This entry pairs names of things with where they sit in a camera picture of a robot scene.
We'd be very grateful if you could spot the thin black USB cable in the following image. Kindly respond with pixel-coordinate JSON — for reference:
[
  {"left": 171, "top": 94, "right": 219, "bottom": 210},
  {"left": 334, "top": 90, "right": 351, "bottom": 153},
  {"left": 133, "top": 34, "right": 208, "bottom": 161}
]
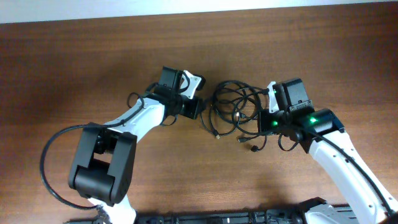
[{"left": 200, "top": 88, "right": 270, "bottom": 152}]

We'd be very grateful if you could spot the thick black cable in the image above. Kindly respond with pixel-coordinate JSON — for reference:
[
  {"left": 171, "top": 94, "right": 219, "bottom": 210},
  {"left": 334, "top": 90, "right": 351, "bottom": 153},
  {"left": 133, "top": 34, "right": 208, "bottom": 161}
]
[{"left": 211, "top": 80, "right": 265, "bottom": 138}]

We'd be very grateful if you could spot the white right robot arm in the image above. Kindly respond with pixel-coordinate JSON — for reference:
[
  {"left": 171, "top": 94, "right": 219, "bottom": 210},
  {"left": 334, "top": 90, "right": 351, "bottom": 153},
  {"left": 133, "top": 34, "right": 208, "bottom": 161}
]
[{"left": 257, "top": 78, "right": 397, "bottom": 223}]

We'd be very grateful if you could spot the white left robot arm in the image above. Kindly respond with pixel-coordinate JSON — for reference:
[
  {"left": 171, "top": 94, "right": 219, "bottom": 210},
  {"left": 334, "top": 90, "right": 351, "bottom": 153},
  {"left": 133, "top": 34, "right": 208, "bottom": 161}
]
[{"left": 68, "top": 82, "right": 203, "bottom": 223}]

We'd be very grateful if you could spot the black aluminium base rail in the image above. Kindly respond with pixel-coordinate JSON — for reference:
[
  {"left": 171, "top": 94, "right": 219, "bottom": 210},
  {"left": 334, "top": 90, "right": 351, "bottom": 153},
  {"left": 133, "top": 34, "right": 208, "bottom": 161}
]
[{"left": 93, "top": 202, "right": 358, "bottom": 224}]

